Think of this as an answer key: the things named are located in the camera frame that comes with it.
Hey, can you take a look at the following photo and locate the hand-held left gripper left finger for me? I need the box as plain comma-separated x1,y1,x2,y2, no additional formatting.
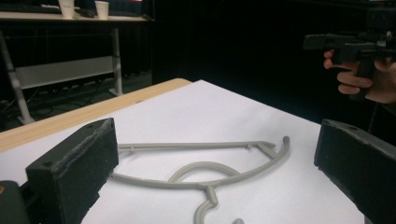
25,117,120,224

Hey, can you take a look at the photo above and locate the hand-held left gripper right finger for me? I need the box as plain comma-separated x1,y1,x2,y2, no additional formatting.
313,118,396,224

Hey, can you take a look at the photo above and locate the grey plastic clothes hanger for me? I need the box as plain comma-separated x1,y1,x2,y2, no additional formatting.
109,135,291,224

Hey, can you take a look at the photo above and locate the desk with white legs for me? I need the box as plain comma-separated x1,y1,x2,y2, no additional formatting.
0,11,154,126

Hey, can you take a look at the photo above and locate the white table cover sheet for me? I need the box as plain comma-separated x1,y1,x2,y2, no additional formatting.
0,79,366,224

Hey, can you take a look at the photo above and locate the black computer mouse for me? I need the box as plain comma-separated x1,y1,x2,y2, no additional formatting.
76,7,96,19

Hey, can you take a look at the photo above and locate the white paper cup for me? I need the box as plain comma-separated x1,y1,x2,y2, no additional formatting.
58,0,76,20
93,0,110,21

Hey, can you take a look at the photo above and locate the black keyboard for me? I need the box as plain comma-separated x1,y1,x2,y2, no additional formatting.
0,3,62,15

